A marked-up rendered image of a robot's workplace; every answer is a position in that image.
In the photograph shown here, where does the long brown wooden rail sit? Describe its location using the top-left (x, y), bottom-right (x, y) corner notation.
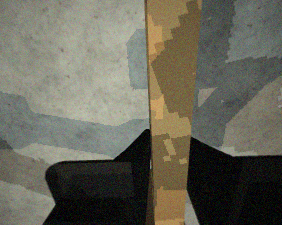
top-left (144, 0), bottom-right (202, 225)

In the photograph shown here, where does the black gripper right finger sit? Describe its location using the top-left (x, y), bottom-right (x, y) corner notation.
top-left (186, 137), bottom-right (282, 225)

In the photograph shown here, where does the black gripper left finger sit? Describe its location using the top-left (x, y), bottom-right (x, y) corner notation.
top-left (44, 129), bottom-right (151, 225)

